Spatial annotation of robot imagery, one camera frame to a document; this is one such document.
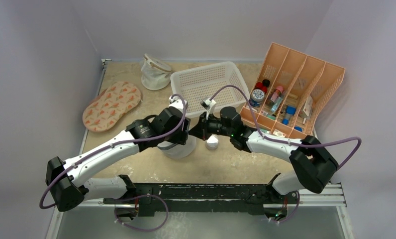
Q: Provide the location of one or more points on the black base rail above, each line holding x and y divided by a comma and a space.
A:
254, 199

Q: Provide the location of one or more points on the white red box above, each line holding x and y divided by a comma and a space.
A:
306, 108

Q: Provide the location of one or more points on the orange plastic organizer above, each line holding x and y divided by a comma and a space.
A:
300, 75

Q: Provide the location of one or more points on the small clear white-lid jar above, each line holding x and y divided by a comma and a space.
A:
212, 142

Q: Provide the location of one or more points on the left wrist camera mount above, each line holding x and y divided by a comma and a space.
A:
178, 103

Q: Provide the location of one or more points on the red cap bottle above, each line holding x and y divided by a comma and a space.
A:
263, 85

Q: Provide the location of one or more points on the carrot print oval pad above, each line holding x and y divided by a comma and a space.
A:
110, 106

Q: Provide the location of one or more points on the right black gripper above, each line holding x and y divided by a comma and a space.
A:
205, 126

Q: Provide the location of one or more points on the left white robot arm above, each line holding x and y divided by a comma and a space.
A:
66, 179

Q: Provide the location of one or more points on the blue white round jar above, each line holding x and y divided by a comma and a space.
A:
257, 97

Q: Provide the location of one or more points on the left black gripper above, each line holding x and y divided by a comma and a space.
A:
182, 135

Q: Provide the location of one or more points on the white plastic basket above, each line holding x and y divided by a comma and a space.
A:
199, 83

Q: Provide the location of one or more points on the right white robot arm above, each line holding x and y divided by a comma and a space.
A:
313, 166

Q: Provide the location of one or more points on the blue cap tube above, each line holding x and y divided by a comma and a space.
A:
290, 111

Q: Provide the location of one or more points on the white mesh laundry bag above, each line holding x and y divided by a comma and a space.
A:
178, 151
155, 73

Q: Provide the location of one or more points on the pink cap bottle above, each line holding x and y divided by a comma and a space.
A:
274, 95

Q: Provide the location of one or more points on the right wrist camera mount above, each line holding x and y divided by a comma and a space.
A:
209, 105

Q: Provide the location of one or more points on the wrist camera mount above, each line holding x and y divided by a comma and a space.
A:
178, 103
209, 105

